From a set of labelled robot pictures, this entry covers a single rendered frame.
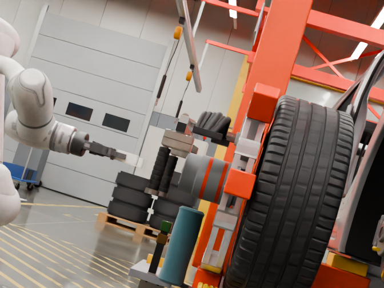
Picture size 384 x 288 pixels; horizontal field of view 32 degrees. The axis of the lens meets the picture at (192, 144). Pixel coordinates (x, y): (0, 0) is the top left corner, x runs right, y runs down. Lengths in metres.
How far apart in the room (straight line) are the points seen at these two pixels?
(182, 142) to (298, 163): 0.35
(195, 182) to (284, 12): 0.95
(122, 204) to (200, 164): 8.59
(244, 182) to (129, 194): 8.84
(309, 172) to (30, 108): 0.80
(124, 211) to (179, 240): 8.39
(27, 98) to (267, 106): 0.69
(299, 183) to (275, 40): 1.01
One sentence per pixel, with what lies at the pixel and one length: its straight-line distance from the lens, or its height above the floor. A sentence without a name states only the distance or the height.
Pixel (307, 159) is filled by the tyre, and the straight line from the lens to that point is 1.91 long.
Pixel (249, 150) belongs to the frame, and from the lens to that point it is 1.93.
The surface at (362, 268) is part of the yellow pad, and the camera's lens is 2.75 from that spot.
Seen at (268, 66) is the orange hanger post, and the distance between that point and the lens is 2.74.
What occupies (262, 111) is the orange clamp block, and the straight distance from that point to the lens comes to 2.02.
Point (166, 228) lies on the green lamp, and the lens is 2.62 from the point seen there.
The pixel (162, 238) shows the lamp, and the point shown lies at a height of 0.59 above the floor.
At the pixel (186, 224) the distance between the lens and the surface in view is 2.28.
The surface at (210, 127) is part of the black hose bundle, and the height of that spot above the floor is 0.99.
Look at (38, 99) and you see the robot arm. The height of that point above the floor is 0.91.
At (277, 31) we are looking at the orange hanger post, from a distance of 2.78.
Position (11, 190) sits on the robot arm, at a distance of 2.39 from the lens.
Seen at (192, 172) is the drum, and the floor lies 0.85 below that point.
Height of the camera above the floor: 0.78
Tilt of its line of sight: 4 degrees up
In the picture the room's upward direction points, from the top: 17 degrees clockwise
